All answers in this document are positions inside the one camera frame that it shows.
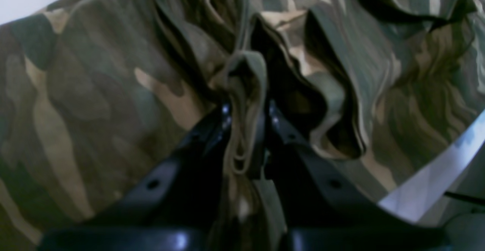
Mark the left gripper black left finger pad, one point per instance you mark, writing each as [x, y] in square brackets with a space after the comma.
[171, 209]

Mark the left gripper black right finger pad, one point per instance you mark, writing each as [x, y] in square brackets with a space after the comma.
[323, 210]

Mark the camouflage t-shirt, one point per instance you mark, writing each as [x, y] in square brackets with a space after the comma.
[94, 93]

